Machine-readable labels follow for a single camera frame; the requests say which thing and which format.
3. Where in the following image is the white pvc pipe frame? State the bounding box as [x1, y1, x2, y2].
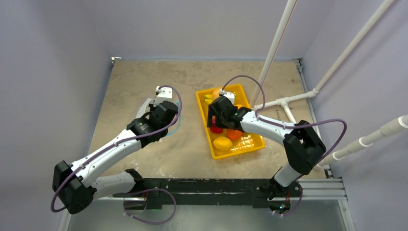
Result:
[249, 0, 408, 170]

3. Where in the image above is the yellow banana bunch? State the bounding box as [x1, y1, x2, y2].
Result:
[204, 94, 214, 105]

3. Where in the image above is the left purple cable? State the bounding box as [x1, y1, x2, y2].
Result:
[50, 85, 183, 213]

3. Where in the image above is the clear zip bag blue zipper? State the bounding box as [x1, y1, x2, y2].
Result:
[127, 99, 181, 147]

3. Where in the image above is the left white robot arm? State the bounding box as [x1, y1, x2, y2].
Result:
[50, 101, 182, 214]

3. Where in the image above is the red apple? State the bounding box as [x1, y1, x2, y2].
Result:
[210, 116, 224, 134]

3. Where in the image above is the aluminium frame rail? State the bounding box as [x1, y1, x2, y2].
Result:
[294, 59, 356, 231]

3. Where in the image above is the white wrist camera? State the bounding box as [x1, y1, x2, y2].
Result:
[153, 86, 173, 106]
[219, 89, 235, 104]

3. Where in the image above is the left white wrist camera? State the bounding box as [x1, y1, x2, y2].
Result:
[153, 86, 173, 106]

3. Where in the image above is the yellow plastic tray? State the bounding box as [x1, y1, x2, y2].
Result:
[196, 88, 265, 159]

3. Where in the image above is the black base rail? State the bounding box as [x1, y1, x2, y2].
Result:
[113, 169, 303, 213]

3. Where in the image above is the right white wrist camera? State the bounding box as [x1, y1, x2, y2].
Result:
[219, 89, 235, 104]

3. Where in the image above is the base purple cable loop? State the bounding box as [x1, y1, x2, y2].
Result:
[123, 189, 177, 226]

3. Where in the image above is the yellow lemon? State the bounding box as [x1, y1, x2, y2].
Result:
[213, 136, 233, 152]

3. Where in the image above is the orange fruit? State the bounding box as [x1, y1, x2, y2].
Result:
[226, 129, 243, 141]

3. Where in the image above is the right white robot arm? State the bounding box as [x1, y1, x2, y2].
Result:
[207, 96, 326, 196]

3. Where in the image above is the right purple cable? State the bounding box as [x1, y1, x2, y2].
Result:
[221, 75, 347, 218]

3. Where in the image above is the orange peach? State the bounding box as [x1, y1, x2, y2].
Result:
[212, 89, 221, 100]

